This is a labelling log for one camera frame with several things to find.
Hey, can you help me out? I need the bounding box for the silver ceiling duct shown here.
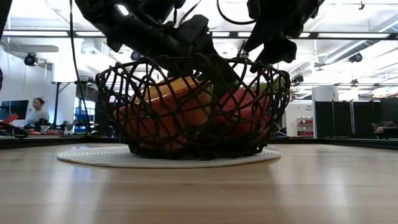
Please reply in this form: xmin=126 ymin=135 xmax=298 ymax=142
xmin=323 ymin=14 xmax=398 ymax=65

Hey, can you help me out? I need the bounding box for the red storage shelf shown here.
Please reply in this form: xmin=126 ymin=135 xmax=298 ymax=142
xmin=297 ymin=117 xmax=315 ymax=138

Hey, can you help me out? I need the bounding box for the black overhead rig beam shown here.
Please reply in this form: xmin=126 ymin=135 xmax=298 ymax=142
xmin=0 ymin=30 xmax=398 ymax=40

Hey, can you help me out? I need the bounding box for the black equipment stand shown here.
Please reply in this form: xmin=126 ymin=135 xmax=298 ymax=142
xmin=51 ymin=81 xmax=94 ymax=131

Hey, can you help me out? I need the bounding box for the green white celery stalk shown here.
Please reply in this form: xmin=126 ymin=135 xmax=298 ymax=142
xmin=257 ymin=76 xmax=292 ymax=94

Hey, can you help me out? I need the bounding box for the black wire basket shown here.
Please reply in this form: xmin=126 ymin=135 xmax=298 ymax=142
xmin=95 ymin=53 xmax=292 ymax=161

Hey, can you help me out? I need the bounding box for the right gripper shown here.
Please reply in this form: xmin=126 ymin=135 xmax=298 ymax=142
xmin=243 ymin=0 xmax=312 ymax=74

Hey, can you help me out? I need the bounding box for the person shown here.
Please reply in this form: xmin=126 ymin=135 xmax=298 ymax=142
xmin=24 ymin=97 xmax=50 ymax=125

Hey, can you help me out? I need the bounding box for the large green lime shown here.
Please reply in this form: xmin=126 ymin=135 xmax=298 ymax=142
xmin=214 ymin=79 xmax=240 ymax=97

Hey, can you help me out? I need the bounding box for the dark computer monitor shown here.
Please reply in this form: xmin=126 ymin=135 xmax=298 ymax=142
xmin=0 ymin=100 xmax=30 ymax=121

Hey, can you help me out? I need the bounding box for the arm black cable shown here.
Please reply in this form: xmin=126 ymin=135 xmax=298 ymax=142
xmin=69 ymin=0 xmax=91 ymax=135
xmin=216 ymin=0 xmax=256 ymax=26

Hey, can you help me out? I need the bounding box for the orange yellow pepper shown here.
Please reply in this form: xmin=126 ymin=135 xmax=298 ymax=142
xmin=132 ymin=76 xmax=215 ymax=125

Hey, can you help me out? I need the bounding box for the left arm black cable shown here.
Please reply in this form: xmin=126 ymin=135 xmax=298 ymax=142
xmin=69 ymin=0 xmax=91 ymax=135

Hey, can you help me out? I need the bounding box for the black room partition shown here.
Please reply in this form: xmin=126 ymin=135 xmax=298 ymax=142
xmin=313 ymin=98 xmax=398 ymax=139

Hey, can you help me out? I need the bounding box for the red bell pepper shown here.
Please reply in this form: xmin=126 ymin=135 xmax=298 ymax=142
xmin=214 ymin=86 xmax=271 ymax=138

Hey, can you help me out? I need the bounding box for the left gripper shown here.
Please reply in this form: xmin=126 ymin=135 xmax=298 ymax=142
xmin=118 ymin=14 xmax=241 ymax=90

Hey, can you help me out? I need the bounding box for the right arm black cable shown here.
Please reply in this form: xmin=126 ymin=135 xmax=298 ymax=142
xmin=216 ymin=0 xmax=256 ymax=26

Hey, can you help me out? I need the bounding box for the red watermelon slice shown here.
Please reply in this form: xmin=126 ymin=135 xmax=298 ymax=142
xmin=113 ymin=90 xmax=215 ymax=152

